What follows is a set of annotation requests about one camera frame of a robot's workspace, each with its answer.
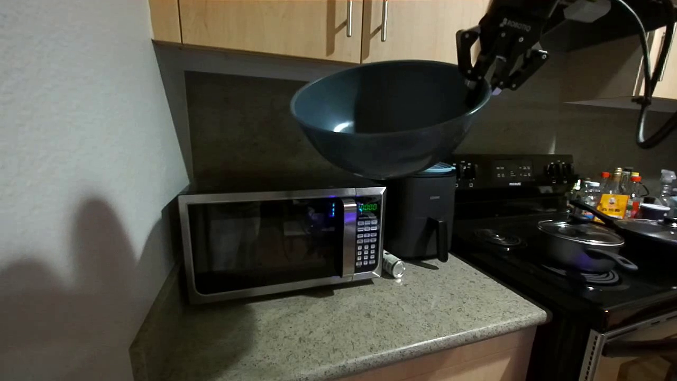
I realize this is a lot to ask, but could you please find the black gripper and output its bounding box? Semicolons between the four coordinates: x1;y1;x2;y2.
457;0;565;88

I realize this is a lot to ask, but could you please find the large dark blue bowl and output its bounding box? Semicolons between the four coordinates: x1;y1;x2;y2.
289;59;491;179

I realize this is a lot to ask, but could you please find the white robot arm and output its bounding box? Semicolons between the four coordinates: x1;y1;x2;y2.
457;0;675;88

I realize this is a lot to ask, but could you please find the stainless steel microwave oven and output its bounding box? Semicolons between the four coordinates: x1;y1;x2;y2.
178;186;386;305

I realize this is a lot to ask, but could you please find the light blue plate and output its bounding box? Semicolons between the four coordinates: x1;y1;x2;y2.
420;162;454;175

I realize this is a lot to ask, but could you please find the black electric stove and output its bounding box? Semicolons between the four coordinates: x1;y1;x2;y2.
453;155;677;381

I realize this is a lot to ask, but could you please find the wooden upper cabinet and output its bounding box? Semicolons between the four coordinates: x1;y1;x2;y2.
149;0;491;66

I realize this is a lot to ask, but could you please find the red cap condiment bottle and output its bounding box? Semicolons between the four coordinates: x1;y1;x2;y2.
629;170;644;218

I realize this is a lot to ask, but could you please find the black air fryer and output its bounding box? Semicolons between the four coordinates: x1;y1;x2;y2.
386;175;457;263

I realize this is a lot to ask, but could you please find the yellow label sauce bottle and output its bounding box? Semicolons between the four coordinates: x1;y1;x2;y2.
596;166;629;218

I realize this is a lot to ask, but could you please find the black pan with glass lid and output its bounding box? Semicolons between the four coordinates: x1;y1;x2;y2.
537;220;637;272

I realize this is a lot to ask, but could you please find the small clear plastic bottle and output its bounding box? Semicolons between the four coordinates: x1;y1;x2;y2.
381;252;407;278

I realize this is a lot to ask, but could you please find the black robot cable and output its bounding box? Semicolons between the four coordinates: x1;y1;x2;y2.
618;0;677;150

